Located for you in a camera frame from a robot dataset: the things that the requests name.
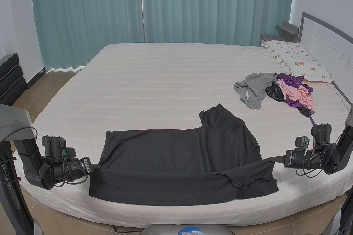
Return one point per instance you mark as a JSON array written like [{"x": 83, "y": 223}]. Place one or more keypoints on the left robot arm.
[{"x": 27, "y": 156}]

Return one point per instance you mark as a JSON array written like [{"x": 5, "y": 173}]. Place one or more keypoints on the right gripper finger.
[{"x": 275, "y": 159}]

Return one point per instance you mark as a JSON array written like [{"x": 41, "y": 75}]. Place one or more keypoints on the grey bedside table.
[{"x": 286, "y": 30}]

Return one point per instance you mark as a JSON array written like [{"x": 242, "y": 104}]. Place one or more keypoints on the grey garment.
[{"x": 256, "y": 88}]

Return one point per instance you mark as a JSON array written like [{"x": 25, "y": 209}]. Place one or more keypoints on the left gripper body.
[{"x": 78, "y": 169}]

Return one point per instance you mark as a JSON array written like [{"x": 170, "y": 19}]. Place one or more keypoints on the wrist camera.
[
  {"x": 301, "y": 143},
  {"x": 69, "y": 153}
]

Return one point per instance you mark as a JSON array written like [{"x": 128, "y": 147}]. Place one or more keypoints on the black T-shirt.
[{"x": 179, "y": 162}]

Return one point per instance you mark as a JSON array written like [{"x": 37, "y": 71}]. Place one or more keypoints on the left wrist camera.
[{"x": 69, "y": 153}]

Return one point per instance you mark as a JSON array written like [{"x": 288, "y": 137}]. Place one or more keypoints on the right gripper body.
[{"x": 293, "y": 159}]

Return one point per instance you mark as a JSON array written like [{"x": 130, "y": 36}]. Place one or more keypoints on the black chest of drawers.
[{"x": 11, "y": 77}]

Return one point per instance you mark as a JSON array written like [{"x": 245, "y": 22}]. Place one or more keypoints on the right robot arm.
[{"x": 339, "y": 154}]

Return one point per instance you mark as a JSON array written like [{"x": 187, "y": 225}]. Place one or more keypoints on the white printed pillow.
[{"x": 297, "y": 59}]

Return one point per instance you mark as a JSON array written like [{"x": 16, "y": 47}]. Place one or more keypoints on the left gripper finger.
[{"x": 95, "y": 167}]

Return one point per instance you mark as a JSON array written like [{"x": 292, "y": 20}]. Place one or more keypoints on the bed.
[{"x": 165, "y": 77}]

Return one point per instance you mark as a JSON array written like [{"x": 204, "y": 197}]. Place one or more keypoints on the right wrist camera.
[{"x": 301, "y": 143}]

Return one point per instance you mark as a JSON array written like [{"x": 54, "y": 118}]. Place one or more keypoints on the pile of clothes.
[{"x": 295, "y": 93}]

